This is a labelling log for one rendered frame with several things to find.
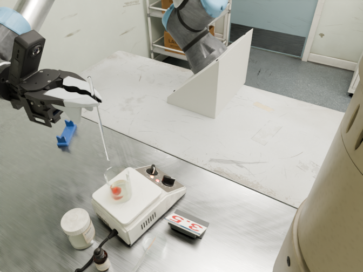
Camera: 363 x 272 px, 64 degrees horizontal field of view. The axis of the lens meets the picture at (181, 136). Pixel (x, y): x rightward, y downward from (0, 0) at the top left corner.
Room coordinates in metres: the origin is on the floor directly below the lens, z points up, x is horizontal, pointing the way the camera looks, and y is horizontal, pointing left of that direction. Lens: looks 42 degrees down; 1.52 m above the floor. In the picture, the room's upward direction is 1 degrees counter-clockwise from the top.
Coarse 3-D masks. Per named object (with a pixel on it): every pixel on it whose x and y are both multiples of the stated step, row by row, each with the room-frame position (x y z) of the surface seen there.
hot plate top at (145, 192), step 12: (132, 168) 0.49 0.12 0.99; (132, 180) 0.45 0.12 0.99; (144, 180) 0.45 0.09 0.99; (96, 192) 0.42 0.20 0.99; (108, 192) 0.42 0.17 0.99; (144, 192) 0.41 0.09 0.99; (156, 192) 0.41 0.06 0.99; (108, 204) 0.38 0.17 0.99; (120, 204) 0.38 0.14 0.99; (132, 204) 0.38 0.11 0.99; (144, 204) 0.38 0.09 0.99; (120, 216) 0.35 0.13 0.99; (132, 216) 0.35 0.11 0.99
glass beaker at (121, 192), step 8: (112, 168) 0.43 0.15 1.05; (120, 168) 0.43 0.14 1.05; (104, 176) 0.40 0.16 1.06; (112, 176) 0.43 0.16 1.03; (120, 176) 0.43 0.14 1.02; (128, 176) 0.40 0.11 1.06; (120, 184) 0.39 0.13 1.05; (128, 184) 0.40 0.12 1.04; (112, 192) 0.38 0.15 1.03; (120, 192) 0.38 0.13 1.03; (128, 192) 0.39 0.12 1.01; (120, 200) 0.38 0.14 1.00; (128, 200) 0.39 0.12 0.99
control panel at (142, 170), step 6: (138, 168) 0.51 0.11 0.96; (144, 168) 0.52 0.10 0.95; (156, 168) 0.53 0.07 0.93; (144, 174) 0.49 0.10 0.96; (162, 174) 0.51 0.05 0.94; (150, 180) 0.47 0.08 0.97; (162, 186) 0.45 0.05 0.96; (168, 186) 0.46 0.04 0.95; (174, 186) 0.46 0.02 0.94; (180, 186) 0.47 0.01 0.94; (168, 192) 0.43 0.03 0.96
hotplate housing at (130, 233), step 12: (180, 192) 0.45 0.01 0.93; (96, 204) 0.40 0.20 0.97; (156, 204) 0.40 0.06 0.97; (168, 204) 0.42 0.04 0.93; (108, 216) 0.37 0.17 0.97; (144, 216) 0.36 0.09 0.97; (156, 216) 0.39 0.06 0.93; (120, 228) 0.34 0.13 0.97; (132, 228) 0.34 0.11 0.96; (144, 228) 0.36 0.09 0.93; (132, 240) 0.33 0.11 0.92
